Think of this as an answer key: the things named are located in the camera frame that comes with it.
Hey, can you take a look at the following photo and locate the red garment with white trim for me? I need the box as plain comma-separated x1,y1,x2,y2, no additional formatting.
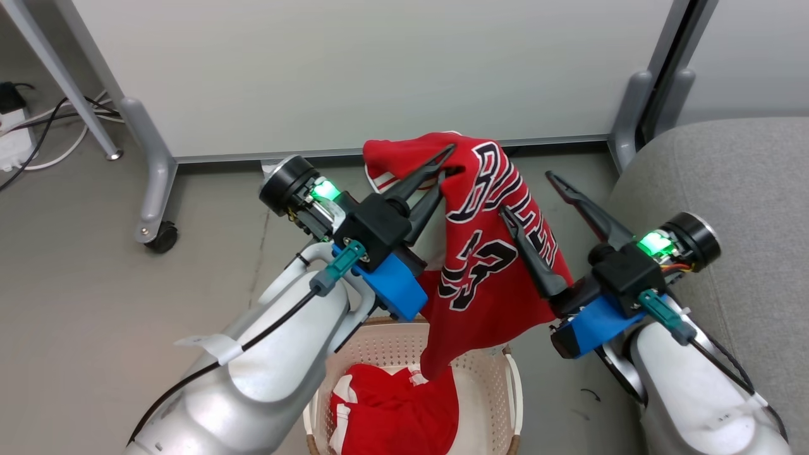
329,363,459,455

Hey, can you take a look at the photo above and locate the grey slanted metal leg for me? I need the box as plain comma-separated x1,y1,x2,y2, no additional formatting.
0,0,124,161

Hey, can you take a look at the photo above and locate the white floor cable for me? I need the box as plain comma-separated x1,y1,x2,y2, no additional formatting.
24,92,125,171

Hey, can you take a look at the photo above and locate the black caster wheel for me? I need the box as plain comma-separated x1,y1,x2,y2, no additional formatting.
144,221,179,255

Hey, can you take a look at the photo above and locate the large white partition panel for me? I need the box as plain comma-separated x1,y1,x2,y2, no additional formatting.
54,0,696,246

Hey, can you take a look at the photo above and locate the white power strip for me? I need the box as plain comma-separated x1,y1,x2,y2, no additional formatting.
0,107,37,173

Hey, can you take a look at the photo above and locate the right arm cable teal plug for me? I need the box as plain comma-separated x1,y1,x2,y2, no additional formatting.
637,289,789,443

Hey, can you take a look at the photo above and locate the left arm cable teal plug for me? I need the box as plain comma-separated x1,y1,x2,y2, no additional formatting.
126,240,368,446

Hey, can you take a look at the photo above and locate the black power adapter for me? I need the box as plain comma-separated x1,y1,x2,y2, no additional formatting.
0,82,26,114

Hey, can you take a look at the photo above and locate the red Bulls basketball jersey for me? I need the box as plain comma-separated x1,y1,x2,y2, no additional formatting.
362,131,575,381

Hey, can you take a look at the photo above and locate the arm cable teal plug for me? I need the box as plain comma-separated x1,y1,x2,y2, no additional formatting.
637,289,789,443
126,240,368,446

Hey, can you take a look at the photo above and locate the black straight floor cable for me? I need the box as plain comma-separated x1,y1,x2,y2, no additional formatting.
5,95,122,133

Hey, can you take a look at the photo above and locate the cream perforated laundry basket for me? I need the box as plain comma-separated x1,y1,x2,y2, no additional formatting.
302,316,524,455

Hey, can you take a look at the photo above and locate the black curved floor cable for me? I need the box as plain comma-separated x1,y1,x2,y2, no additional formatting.
0,97,69,192

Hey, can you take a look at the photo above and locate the left gripper blue housing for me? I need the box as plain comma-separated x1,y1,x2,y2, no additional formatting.
259,144,457,321

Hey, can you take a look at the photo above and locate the right gripper blue housing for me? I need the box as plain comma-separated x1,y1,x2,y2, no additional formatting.
499,172,721,360

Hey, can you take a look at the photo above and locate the narrow white partition panel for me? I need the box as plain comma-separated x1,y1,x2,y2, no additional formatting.
645,0,809,140

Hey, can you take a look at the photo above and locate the white tape strip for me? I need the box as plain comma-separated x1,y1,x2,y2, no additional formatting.
174,334,244,366

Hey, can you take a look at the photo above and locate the grey fabric sofa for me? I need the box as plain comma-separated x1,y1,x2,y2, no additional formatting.
607,117,809,455

